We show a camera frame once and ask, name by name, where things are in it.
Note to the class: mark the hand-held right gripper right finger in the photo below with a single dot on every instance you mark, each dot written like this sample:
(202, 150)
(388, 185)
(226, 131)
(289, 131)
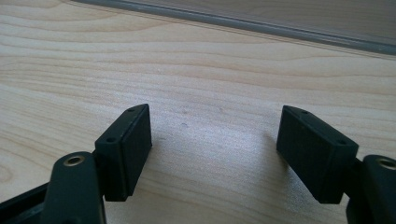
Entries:
(314, 155)

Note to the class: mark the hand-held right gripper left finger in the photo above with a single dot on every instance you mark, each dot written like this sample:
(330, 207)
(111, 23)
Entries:
(124, 155)

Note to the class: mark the brown flat tray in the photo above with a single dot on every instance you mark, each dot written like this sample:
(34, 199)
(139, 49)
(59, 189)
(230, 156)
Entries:
(311, 15)

